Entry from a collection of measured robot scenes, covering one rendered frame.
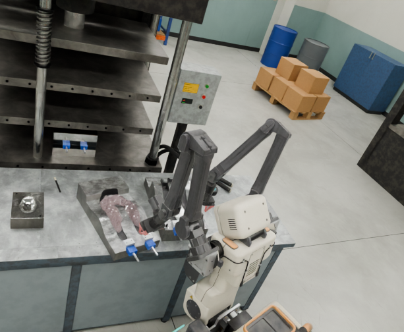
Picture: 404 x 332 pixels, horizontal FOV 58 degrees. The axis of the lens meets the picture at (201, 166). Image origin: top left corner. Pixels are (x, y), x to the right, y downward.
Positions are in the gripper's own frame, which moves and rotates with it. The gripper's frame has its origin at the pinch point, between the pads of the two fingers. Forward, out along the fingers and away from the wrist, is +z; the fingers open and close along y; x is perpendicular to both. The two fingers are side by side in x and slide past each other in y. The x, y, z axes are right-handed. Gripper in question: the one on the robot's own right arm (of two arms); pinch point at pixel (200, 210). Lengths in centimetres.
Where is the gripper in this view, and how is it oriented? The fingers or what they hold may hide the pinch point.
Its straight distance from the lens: 201.3
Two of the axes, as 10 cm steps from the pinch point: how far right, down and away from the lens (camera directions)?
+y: -9.0, -0.4, -4.3
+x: 3.2, 6.1, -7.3
